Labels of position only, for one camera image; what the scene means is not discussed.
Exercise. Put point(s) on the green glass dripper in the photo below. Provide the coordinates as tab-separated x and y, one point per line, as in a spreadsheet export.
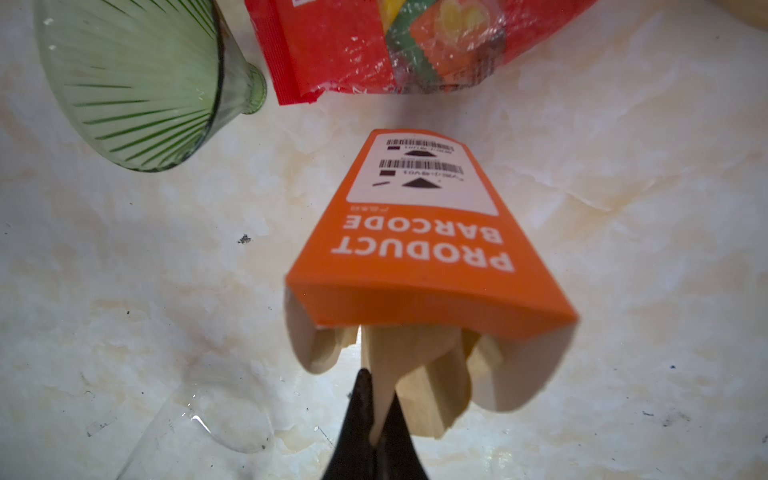
145	83

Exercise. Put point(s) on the red snack bag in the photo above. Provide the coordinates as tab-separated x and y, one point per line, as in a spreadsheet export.
397	47

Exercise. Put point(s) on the clear glass carafe brown handle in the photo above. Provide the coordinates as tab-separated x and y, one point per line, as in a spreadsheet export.
215	425

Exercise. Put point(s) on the brown paper coffee filter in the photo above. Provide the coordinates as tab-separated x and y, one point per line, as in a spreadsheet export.
424	368

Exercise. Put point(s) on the orange coffee filter pack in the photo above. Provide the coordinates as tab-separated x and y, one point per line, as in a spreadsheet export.
417	235

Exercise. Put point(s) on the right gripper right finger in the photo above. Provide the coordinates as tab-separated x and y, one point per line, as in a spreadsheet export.
396	457

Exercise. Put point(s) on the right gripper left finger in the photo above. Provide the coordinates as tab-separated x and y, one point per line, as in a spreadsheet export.
353	457

